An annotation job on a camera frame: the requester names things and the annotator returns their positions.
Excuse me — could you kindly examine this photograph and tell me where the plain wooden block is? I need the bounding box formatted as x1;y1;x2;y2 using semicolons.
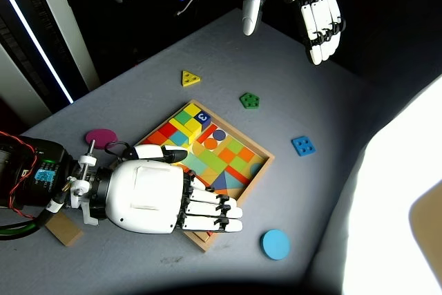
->
44;211;84;247

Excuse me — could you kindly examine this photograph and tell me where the wooden block tray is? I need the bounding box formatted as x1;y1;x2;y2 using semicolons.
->
133;99;276;253

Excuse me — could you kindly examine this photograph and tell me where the yellow triangle peg block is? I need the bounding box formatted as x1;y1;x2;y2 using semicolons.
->
181;69;202;88

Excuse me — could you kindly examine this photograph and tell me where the green pentagon peg block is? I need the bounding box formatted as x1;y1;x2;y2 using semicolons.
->
239;92;262;110

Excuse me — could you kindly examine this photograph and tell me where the blue square peg block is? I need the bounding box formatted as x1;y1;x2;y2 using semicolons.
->
291;135;316;157

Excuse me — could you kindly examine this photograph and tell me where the magenta round disc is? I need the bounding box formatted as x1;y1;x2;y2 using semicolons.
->
85;129;118;150

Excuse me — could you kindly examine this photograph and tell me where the grey table cloth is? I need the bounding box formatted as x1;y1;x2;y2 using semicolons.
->
0;8;374;295

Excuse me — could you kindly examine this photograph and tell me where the blue round disc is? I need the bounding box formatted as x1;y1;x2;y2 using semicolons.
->
260;228;291;260

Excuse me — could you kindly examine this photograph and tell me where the white light strip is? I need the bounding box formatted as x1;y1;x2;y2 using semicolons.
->
0;0;74;104

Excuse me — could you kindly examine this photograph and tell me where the white sheet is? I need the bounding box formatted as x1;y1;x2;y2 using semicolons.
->
305;73;442;295

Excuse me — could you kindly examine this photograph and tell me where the tan board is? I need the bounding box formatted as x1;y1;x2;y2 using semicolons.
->
409;180;442;270

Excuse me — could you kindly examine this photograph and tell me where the white frame post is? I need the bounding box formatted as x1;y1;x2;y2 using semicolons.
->
29;0;101;91

